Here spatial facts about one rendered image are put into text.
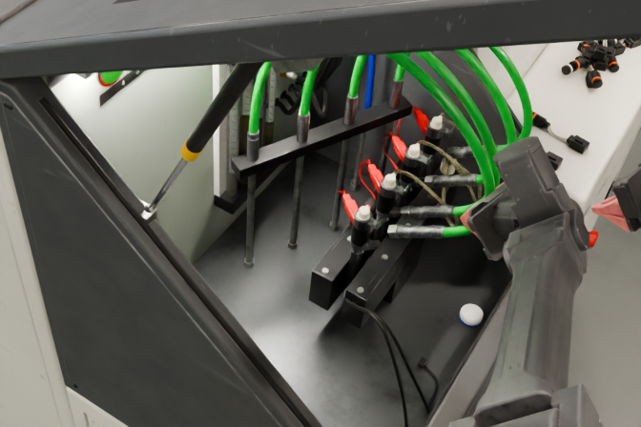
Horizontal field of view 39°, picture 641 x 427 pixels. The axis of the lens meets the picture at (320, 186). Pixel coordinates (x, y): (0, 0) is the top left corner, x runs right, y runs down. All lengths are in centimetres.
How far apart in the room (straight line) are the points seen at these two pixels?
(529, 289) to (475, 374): 54
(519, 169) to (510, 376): 35
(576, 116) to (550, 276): 93
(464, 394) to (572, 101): 68
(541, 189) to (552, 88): 81
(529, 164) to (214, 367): 45
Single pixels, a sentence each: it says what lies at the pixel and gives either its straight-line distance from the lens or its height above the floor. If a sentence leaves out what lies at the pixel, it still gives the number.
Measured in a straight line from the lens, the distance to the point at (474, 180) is 142.
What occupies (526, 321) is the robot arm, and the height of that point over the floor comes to 147.
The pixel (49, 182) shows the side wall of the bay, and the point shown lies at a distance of 110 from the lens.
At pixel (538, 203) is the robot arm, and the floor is 138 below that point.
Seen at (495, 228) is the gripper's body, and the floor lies 127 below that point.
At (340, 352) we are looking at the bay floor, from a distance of 152.
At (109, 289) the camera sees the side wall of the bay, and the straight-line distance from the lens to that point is 118.
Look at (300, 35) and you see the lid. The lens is 66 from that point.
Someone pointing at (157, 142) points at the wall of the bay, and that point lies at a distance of 131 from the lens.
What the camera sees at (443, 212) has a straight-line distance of 137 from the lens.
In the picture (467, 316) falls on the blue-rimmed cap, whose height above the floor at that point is 84.
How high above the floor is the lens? 211
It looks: 47 degrees down
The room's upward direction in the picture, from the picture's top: 7 degrees clockwise
